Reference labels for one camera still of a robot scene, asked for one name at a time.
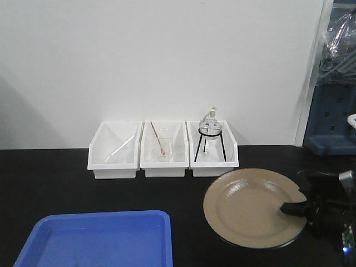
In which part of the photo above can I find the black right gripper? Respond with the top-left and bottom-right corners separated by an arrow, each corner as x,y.
280,170 -> 355,250

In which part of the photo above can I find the round glass flask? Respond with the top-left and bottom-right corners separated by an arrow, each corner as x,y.
199,107 -> 222,140

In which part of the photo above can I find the beige plate with black rim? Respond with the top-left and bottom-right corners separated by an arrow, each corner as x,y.
203,168 -> 306,249

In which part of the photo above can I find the clear plastic bag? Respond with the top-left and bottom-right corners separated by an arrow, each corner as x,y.
317,8 -> 355,86

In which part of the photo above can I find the black wire tripod stand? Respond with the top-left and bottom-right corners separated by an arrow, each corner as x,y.
194,128 -> 227,162

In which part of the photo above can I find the left white storage bin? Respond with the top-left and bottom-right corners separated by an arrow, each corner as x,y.
87,121 -> 143,180

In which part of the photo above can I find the middle white storage bin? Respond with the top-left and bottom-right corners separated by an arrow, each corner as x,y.
140,120 -> 189,177

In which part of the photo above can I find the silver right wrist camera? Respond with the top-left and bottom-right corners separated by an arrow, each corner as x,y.
338,170 -> 355,206

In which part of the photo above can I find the clear glass rod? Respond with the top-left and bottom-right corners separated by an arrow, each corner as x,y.
103,135 -> 135,164

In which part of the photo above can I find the white storage bin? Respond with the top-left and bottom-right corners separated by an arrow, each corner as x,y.
140,120 -> 189,177
186,121 -> 239,177
87,121 -> 143,180

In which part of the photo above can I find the clear glass beaker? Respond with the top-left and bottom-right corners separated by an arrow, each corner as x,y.
152,130 -> 172,162

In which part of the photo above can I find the red glass thermometer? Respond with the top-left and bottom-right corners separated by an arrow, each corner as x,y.
150,121 -> 166,156

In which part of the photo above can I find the blue plastic tray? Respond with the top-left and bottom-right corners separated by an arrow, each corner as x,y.
14,210 -> 173,266

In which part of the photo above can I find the green right circuit board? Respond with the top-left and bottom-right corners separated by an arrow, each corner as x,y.
342,224 -> 355,254

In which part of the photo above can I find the right white storage bin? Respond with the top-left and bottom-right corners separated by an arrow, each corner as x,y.
186,121 -> 239,177

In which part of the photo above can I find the blue perforated equipment rack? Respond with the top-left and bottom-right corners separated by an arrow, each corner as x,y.
303,84 -> 355,156

